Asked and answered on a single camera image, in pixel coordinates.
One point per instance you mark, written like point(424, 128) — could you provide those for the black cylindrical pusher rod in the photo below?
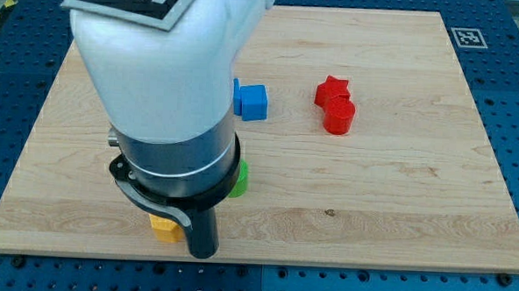
point(202, 234)

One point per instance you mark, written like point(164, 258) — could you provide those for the black end effector mount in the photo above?
point(186, 210)

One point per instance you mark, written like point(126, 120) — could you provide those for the yellow hexagon block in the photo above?
point(166, 230)

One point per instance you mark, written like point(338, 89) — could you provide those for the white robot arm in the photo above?
point(163, 70)

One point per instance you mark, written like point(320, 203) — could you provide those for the fiducial marker on arm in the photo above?
point(158, 14)

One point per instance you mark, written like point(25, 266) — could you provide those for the blue block behind arm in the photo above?
point(236, 97)

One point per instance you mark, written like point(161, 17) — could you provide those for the green cylinder block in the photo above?
point(242, 181)

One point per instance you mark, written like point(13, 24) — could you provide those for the blue cube block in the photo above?
point(254, 103)

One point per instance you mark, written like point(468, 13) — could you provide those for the wooden board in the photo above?
point(414, 184)

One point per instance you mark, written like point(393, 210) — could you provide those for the red cylinder block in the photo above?
point(338, 116)

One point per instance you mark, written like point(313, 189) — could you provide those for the red star block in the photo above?
point(331, 88)

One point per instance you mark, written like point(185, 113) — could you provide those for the fiducial marker on table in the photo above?
point(467, 37)

